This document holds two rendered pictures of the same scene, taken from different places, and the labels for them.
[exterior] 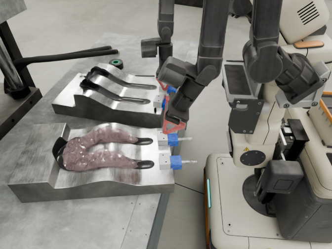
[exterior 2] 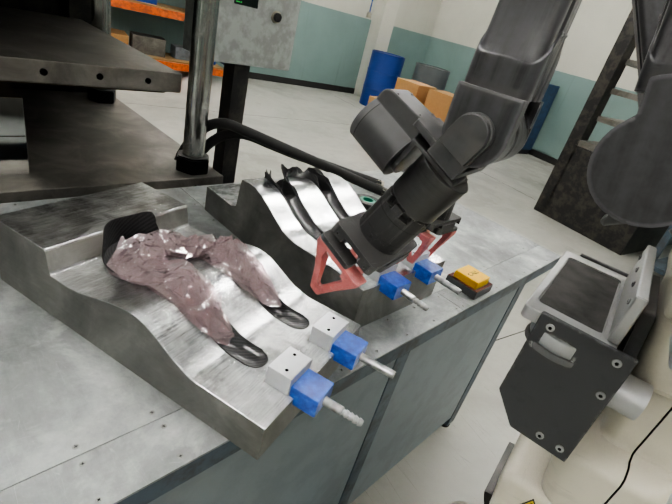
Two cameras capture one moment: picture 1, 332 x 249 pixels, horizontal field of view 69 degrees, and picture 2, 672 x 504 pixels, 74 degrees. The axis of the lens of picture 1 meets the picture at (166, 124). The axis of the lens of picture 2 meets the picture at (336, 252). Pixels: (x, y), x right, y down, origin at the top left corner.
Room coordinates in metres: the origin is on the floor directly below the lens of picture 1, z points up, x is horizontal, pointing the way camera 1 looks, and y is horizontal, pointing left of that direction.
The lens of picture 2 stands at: (0.14, -0.20, 1.28)
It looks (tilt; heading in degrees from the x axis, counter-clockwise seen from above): 28 degrees down; 26
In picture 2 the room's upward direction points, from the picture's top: 15 degrees clockwise
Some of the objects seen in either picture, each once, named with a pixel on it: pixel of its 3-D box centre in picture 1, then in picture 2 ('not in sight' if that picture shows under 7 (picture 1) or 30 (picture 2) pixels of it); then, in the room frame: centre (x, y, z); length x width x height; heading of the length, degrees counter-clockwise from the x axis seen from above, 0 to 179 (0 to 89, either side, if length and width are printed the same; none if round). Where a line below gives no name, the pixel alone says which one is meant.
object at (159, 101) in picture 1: (169, 104); (398, 288); (0.80, -0.02, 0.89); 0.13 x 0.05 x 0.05; 77
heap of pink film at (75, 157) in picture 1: (100, 147); (193, 264); (0.56, 0.23, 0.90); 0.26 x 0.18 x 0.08; 95
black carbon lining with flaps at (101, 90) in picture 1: (115, 85); (325, 207); (0.90, 0.22, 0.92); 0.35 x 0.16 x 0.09; 77
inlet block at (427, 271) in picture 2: (174, 90); (431, 274); (0.90, -0.04, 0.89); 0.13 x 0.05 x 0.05; 78
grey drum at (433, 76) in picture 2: not in sight; (424, 94); (7.63, 2.62, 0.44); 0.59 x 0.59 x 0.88
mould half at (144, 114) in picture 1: (114, 92); (318, 224); (0.92, 0.24, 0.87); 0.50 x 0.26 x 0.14; 77
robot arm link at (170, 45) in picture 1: (164, 50); not in sight; (0.91, 0.01, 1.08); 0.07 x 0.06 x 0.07; 96
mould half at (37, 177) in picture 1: (101, 156); (185, 288); (0.55, 0.23, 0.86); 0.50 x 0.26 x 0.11; 95
